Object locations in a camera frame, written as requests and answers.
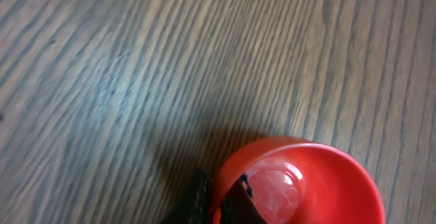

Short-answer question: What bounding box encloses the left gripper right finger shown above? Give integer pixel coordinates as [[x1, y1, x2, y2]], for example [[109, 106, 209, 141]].
[[220, 173, 266, 224]]

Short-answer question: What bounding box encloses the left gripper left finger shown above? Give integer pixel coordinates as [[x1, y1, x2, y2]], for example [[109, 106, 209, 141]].
[[186, 168, 211, 224]]

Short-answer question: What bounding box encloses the red scoop with blue handle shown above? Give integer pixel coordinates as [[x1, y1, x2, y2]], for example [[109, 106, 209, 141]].
[[208, 136, 386, 223]]

